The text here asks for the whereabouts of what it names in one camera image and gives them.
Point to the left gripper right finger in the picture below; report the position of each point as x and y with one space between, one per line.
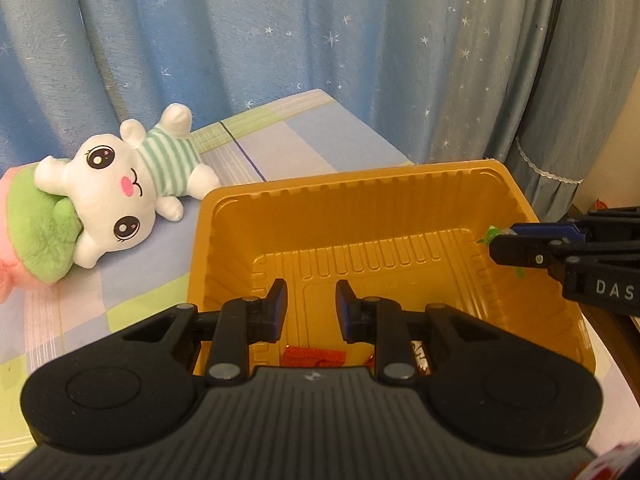
390 329

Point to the blue star curtain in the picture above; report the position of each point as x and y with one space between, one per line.
440 79

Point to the red crinkled candy wrapper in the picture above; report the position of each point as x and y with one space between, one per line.
312 357

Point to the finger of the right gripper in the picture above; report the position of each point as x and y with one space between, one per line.
547 229
527 252

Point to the grey lace-trimmed curtain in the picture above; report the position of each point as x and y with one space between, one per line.
590 61

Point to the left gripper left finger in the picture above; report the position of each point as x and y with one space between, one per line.
238 324

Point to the white bunny carrot plush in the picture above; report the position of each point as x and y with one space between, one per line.
59 213

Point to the orange plastic tray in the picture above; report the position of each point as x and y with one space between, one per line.
414 234

